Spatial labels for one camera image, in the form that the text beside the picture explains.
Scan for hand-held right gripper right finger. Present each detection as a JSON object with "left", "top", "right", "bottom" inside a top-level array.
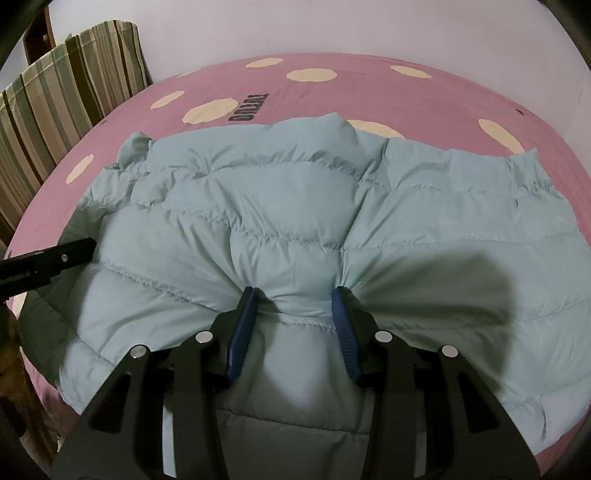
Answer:
[{"left": 331, "top": 286, "right": 541, "bottom": 480}]

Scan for wooden headboard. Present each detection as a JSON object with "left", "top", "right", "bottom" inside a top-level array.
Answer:
[{"left": 22, "top": 7, "right": 56, "bottom": 65}]

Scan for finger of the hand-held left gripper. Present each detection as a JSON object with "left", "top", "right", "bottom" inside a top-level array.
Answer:
[{"left": 0, "top": 237, "right": 96, "bottom": 301}]

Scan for light green puffer jacket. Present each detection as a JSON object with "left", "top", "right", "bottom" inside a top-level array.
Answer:
[{"left": 18, "top": 113, "right": 573, "bottom": 480}]

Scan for pink dotted bed sheet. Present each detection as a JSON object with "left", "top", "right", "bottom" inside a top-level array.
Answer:
[{"left": 0, "top": 52, "right": 591, "bottom": 444}]

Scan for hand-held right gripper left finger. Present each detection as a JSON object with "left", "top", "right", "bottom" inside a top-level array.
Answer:
[{"left": 51, "top": 286, "right": 259, "bottom": 480}]

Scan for striped pillow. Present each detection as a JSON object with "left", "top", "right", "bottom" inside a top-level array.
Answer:
[
  {"left": 0, "top": 43, "right": 101, "bottom": 245},
  {"left": 65, "top": 20, "right": 154, "bottom": 127}
]

